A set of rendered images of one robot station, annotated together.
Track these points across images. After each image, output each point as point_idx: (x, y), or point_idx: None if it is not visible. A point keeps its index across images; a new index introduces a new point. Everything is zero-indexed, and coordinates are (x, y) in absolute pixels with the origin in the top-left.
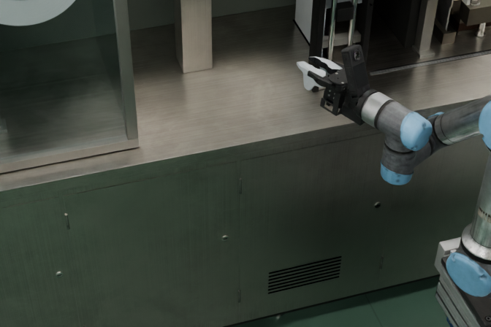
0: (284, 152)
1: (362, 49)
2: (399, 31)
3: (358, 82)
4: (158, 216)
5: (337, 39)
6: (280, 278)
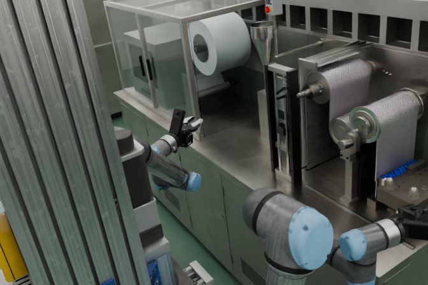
0: (235, 185)
1: (181, 113)
2: None
3: (171, 127)
4: (201, 180)
5: (282, 145)
6: (245, 267)
